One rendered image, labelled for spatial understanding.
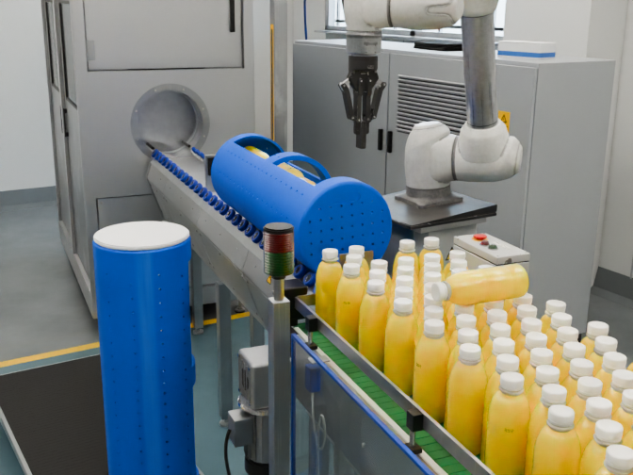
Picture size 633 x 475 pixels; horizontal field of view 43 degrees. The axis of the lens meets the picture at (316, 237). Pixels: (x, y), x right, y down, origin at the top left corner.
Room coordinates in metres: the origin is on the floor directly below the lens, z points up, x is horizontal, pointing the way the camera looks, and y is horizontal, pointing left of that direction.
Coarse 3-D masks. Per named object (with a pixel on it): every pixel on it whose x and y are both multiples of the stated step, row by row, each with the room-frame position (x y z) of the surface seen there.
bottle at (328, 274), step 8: (320, 264) 1.92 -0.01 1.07; (328, 264) 1.91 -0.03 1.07; (336, 264) 1.92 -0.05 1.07; (320, 272) 1.91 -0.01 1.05; (328, 272) 1.90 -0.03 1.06; (336, 272) 1.91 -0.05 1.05; (320, 280) 1.91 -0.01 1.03; (328, 280) 1.90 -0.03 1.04; (336, 280) 1.90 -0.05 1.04; (320, 288) 1.91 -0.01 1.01; (328, 288) 1.90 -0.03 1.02; (320, 296) 1.91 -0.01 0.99; (328, 296) 1.90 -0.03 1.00; (320, 304) 1.90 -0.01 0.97; (328, 304) 1.90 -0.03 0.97; (320, 312) 1.90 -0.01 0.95; (328, 312) 1.90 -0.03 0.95; (328, 320) 1.90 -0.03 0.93
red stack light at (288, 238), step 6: (264, 234) 1.59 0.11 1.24; (270, 234) 1.57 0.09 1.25; (288, 234) 1.58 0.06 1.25; (264, 240) 1.59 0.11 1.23; (270, 240) 1.57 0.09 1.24; (276, 240) 1.57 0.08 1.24; (282, 240) 1.57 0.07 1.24; (288, 240) 1.58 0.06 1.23; (264, 246) 1.59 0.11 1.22; (270, 246) 1.57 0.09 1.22; (276, 246) 1.57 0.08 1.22; (282, 246) 1.57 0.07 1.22; (288, 246) 1.58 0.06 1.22; (270, 252) 1.57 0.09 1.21; (276, 252) 1.57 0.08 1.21; (282, 252) 1.57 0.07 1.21; (288, 252) 1.58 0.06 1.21
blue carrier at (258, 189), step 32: (224, 160) 2.79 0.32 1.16; (256, 160) 2.58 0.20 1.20; (288, 160) 2.51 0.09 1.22; (224, 192) 2.74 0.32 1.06; (256, 192) 2.43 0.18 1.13; (288, 192) 2.24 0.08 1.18; (320, 192) 2.12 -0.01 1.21; (352, 192) 2.15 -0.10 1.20; (256, 224) 2.48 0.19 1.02; (320, 224) 2.11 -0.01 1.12; (352, 224) 2.15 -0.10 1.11; (384, 224) 2.19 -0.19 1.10; (320, 256) 2.11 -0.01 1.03
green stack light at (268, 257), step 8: (264, 256) 1.59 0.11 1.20; (272, 256) 1.57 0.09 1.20; (280, 256) 1.57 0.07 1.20; (288, 256) 1.58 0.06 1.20; (264, 264) 1.59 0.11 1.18; (272, 264) 1.57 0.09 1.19; (280, 264) 1.57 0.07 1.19; (288, 264) 1.58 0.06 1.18; (264, 272) 1.59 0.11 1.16; (272, 272) 1.57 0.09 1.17; (280, 272) 1.57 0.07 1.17; (288, 272) 1.58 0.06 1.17
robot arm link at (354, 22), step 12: (348, 0) 2.07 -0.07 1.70; (360, 0) 2.05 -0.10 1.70; (372, 0) 2.04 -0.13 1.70; (384, 0) 2.03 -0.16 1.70; (348, 12) 2.07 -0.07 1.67; (360, 12) 2.05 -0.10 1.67; (372, 12) 2.04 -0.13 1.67; (384, 12) 2.03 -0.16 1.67; (348, 24) 2.08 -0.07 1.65; (360, 24) 2.06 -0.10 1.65; (372, 24) 2.05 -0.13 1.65; (384, 24) 2.05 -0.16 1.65
